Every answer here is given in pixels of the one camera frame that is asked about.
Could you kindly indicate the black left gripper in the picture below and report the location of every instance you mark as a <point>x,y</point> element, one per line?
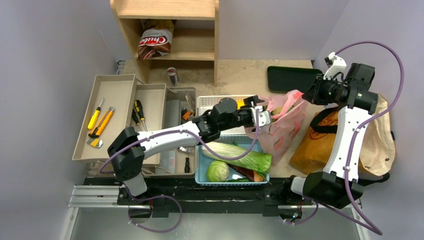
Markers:
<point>248,105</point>

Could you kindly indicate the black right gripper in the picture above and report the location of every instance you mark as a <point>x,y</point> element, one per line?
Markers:
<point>316,91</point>

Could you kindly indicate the pink plastic grocery bag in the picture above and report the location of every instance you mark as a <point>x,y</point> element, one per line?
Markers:
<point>288,112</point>

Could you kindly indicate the brown Trader Joe's bag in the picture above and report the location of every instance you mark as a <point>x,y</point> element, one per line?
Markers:
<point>377,153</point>

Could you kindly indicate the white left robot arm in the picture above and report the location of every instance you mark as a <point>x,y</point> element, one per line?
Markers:
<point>131,148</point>

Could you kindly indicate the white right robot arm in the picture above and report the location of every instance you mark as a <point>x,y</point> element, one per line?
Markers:
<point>337,184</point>

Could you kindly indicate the yellow lemon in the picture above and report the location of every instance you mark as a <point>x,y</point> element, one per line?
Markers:
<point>240,104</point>

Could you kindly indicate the white perforated basket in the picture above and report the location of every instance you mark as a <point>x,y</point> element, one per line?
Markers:
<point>207,102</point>

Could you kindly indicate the black tray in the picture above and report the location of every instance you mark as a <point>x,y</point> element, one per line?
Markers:
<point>282,79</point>

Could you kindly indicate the orange hex key set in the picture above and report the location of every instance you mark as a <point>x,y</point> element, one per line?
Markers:
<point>186,115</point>

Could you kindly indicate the grey plastic case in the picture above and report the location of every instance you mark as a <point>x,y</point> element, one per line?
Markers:
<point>172,117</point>

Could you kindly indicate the small black screwdriver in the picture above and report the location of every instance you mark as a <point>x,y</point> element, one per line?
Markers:
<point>187,167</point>

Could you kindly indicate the wooden shelf unit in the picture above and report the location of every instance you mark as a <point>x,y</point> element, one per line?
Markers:
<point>180,31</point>

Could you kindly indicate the silver drink can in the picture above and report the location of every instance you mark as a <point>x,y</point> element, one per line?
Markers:
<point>173,76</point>

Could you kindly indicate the clear small parts box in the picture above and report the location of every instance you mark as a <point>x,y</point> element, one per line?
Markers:
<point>168,161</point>

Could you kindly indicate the beige toolbox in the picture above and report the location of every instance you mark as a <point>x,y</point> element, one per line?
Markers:
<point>152,166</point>

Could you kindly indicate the black yellow screwdriver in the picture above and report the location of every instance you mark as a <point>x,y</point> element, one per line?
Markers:
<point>135,118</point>
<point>138,107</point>

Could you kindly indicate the Chubs snack bag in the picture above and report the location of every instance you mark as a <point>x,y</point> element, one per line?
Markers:
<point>156,40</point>

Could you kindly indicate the beige toolbox tray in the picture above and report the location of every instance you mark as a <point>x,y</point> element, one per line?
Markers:
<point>119,92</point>

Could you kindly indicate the orange utility knife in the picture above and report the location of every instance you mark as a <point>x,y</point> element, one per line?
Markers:
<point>98,130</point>

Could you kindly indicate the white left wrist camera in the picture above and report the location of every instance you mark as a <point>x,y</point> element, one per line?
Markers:
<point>264,118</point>

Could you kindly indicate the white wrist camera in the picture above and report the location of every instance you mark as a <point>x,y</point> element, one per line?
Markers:
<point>264,118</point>
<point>335,64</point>

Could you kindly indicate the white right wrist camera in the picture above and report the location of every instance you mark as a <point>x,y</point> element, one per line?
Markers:
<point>335,64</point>

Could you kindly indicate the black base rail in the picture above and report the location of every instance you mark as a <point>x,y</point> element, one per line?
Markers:
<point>174,195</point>

